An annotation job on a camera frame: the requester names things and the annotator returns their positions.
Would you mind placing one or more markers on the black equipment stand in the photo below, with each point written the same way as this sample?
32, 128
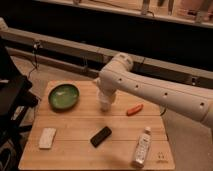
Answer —
15, 100

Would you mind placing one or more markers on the white plastic bottle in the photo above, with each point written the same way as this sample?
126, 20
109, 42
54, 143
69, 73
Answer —
142, 148

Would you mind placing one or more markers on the orange sausage toy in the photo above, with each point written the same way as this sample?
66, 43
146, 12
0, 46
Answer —
134, 110

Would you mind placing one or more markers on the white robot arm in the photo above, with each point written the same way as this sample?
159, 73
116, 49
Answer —
193, 102

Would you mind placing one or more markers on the black rectangular phone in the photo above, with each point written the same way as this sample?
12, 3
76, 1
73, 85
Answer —
100, 136

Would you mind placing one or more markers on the translucent plastic cup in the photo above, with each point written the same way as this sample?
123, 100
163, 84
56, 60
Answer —
105, 101

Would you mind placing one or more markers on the green ceramic bowl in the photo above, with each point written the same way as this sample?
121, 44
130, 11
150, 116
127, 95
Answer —
63, 97

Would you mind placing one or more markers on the grey metal rail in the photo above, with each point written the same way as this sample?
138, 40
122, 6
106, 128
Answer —
91, 59

